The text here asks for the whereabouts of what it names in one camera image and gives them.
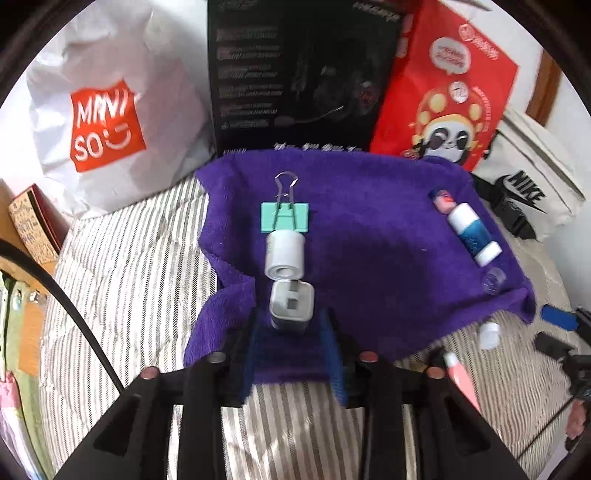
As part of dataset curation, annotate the person's right hand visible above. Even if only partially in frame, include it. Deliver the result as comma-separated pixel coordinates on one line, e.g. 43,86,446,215
568,401,586,440

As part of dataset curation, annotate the purple towel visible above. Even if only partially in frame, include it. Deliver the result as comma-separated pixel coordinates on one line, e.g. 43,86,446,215
183,148,537,387

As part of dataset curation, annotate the patterned brown box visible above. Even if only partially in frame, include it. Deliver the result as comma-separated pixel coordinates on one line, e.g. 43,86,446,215
8,184,71,265

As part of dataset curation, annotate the white tape roll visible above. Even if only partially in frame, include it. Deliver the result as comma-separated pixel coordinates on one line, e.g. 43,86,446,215
265,230,306,280

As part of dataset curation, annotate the clear bottle cap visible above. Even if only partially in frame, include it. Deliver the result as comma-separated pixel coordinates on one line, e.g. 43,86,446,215
481,266,507,295

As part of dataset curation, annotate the white charger plug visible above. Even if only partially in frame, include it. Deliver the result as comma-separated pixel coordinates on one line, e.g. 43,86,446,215
269,279,316,336

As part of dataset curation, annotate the red paper bag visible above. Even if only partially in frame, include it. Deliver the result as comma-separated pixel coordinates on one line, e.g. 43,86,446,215
368,0,521,172

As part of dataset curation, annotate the small pink tube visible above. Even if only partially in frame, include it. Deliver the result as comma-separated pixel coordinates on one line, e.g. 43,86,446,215
431,188,456,213

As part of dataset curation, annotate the white and blue bottle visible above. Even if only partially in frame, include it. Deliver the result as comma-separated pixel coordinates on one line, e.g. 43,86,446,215
446,203,503,267

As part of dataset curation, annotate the black cable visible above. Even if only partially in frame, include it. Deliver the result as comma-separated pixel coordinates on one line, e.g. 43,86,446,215
0,240,126,394

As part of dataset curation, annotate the brown wooden frame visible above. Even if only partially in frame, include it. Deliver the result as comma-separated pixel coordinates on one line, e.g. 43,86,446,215
526,54,563,126

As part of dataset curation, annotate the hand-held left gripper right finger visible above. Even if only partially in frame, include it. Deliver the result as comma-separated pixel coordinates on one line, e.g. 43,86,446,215
322,308,533,480

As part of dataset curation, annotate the green binder clip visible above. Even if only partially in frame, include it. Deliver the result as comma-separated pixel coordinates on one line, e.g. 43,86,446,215
260,171,311,234

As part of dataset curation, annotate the small white cap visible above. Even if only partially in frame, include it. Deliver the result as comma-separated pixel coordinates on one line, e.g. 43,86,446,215
478,321,501,350

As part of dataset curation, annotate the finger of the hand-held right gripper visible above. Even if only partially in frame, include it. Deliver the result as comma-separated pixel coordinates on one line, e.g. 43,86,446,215
533,332,571,360
539,305,579,331

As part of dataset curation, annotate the white waist bag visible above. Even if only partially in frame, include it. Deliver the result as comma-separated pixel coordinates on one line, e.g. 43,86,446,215
470,108,585,241

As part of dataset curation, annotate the black cardboard box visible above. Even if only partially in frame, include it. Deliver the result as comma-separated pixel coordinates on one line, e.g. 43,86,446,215
207,0,408,154

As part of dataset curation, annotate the striped bed sheet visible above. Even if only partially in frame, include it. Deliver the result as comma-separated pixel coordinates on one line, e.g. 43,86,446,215
39,175,591,480

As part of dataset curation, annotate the colourful fabric pile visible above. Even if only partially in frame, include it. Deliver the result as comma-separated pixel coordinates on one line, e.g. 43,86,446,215
0,271,52,480

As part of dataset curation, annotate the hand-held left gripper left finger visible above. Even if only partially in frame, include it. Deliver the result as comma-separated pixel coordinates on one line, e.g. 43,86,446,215
54,318,260,480

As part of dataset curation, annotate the white plastic shopping bag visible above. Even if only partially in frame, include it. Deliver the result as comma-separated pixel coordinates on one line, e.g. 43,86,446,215
27,0,219,219

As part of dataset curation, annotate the pink lip balm tube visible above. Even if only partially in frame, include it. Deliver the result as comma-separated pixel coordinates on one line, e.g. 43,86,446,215
442,351,484,414

